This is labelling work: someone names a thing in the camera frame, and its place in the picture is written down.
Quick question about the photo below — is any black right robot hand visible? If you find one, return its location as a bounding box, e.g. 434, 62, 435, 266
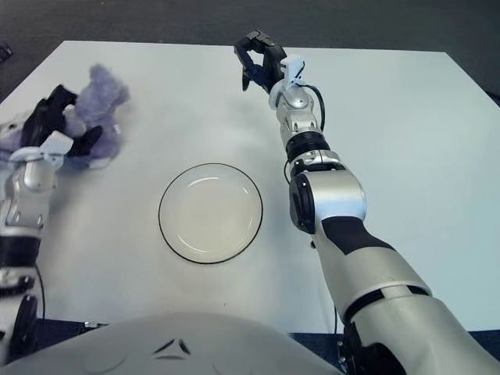
234, 29, 288, 95

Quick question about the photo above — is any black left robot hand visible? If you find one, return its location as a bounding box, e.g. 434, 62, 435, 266
20, 84, 105, 159

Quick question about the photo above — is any purple plush bunny doll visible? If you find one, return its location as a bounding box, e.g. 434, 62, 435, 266
0, 64, 131, 171

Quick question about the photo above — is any white plate with black rim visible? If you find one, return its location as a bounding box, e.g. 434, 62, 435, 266
158, 162, 264, 266

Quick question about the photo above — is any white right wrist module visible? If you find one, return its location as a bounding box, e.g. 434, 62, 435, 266
280, 55, 305, 88

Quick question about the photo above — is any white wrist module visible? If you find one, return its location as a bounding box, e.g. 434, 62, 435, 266
38, 130, 74, 167
280, 55, 305, 88

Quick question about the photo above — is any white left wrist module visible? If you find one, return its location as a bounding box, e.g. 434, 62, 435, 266
38, 130, 74, 167

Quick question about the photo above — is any grey robot torso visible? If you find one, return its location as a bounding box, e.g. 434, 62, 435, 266
0, 312, 345, 375

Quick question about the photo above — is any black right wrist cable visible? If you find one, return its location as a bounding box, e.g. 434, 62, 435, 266
302, 84, 326, 132

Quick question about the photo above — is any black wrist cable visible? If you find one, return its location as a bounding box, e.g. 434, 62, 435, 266
33, 263, 48, 320
302, 84, 326, 132

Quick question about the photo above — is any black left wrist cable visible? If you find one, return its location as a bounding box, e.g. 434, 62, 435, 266
33, 263, 48, 320

